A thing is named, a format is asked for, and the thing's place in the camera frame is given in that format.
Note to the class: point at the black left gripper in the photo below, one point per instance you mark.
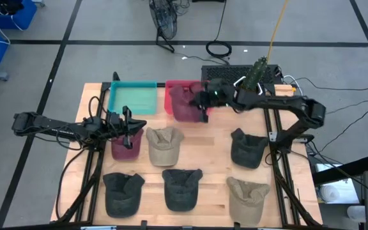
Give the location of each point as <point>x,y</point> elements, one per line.
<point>117,126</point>

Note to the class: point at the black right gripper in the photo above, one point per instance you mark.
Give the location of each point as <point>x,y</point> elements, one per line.
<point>219,94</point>

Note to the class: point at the maroon baseball cap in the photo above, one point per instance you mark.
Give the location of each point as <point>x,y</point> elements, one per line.
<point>120,153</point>
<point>184,108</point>

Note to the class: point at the beige baseball cap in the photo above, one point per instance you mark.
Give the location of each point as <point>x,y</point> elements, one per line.
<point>164,150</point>
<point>246,204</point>

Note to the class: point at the dark grey baseball cap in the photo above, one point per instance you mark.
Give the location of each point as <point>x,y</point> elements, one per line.
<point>180,195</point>
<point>248,153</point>
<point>121,201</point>

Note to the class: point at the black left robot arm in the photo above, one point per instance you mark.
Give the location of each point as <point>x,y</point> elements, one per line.
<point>50,124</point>

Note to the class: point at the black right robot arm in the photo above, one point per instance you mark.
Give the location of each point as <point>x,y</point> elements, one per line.
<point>283,102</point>

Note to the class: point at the teal plastic bin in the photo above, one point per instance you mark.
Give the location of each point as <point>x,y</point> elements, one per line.
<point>136,99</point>

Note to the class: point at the red plastic bin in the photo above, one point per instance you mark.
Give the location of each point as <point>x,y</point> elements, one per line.
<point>167,102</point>

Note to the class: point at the black floor fan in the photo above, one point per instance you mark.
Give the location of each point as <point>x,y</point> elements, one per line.
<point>163,19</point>

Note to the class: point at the black beam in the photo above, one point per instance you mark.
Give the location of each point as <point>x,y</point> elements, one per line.
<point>340,172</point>

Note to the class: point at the black item in bin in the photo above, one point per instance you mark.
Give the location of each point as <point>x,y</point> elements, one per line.
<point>10,6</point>

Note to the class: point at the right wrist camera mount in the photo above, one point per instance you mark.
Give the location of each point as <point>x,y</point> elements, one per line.
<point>205,116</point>

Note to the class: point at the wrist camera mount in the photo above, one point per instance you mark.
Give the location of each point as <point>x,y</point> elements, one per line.
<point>127,143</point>
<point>205,116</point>

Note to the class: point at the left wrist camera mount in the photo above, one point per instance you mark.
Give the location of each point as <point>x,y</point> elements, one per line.
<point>127,143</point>

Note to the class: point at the black aluminium table frame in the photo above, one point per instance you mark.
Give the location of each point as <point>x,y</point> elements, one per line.
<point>267,119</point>

